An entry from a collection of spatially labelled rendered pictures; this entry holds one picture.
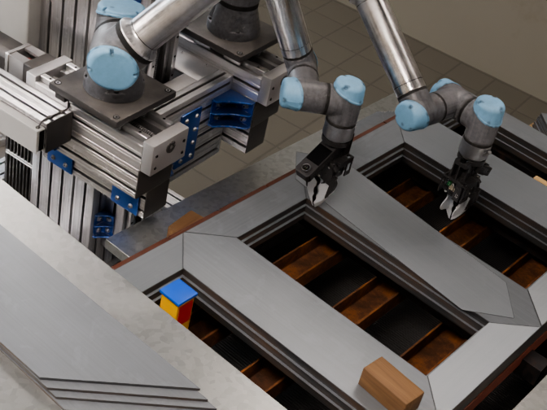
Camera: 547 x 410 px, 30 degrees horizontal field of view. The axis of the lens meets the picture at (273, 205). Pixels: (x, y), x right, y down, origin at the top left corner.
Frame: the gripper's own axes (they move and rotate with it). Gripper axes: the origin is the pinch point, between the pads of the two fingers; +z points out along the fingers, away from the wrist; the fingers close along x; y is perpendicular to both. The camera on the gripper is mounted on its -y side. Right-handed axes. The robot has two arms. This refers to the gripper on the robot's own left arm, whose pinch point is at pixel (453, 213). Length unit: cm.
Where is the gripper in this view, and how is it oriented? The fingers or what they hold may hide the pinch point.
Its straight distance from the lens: 269.6
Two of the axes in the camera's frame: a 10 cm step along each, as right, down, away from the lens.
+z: -1.9, 7.8, 6.0
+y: -6.5, 3.6, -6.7
